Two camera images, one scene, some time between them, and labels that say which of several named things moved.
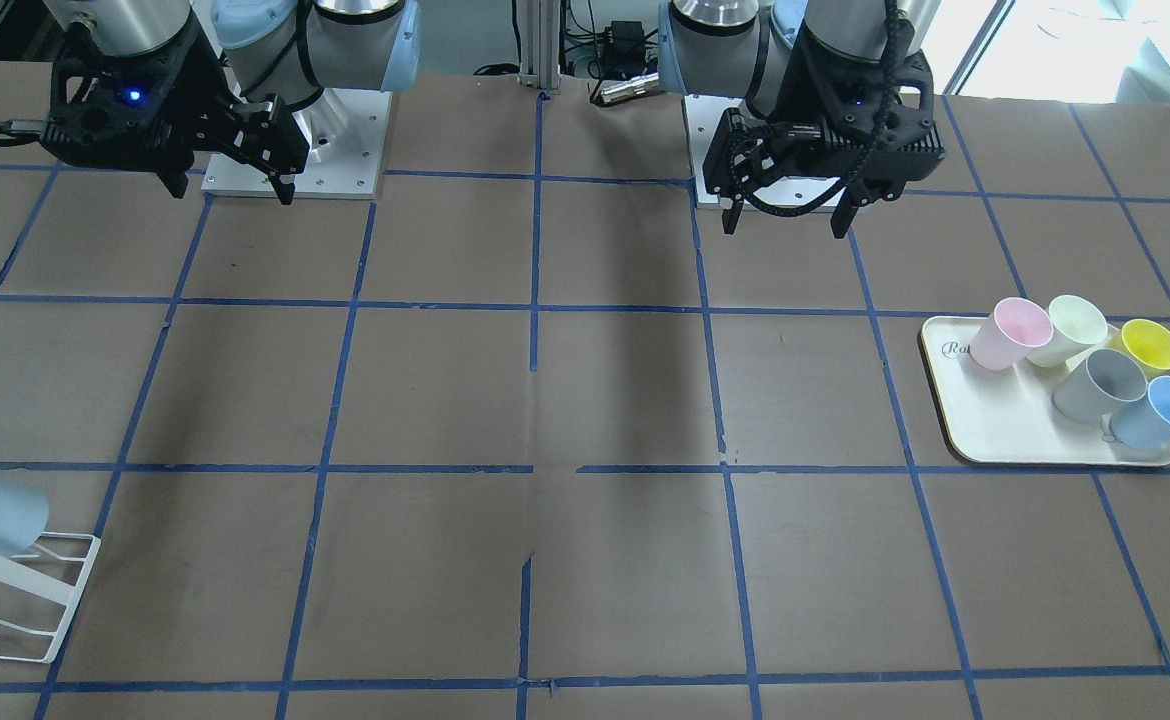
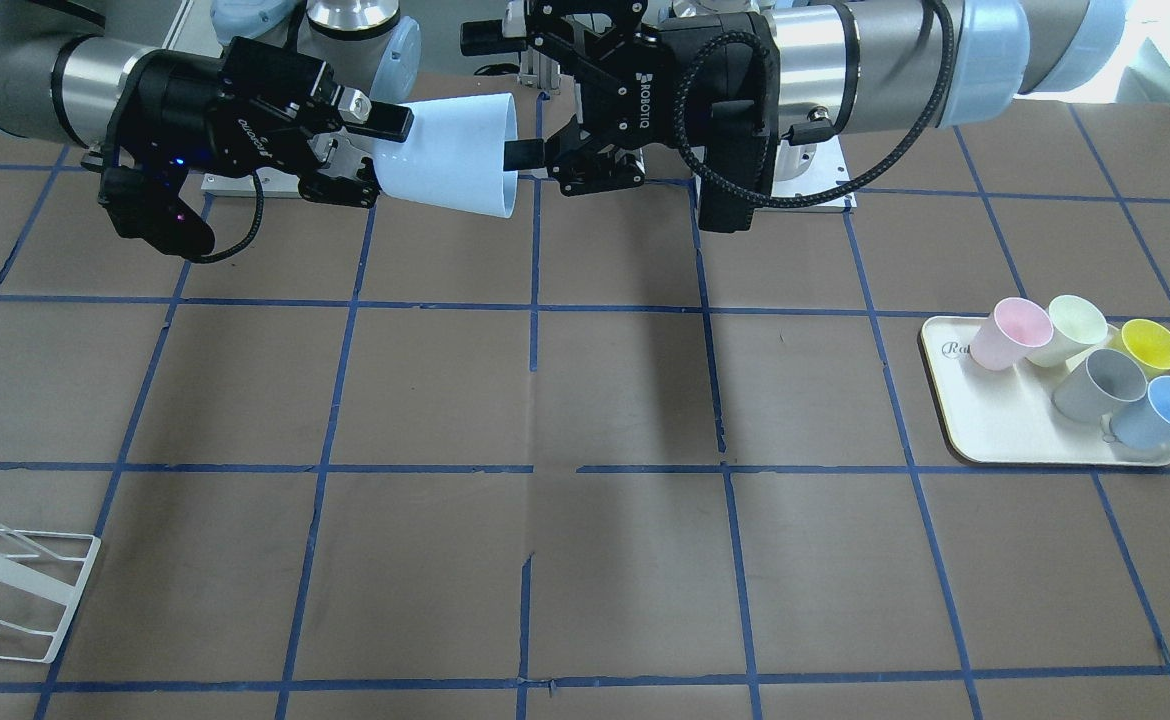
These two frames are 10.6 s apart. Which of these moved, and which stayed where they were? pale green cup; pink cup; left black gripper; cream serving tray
Moved: left black gripper
Stayed: pink cup; pale green cup; cream serving tray
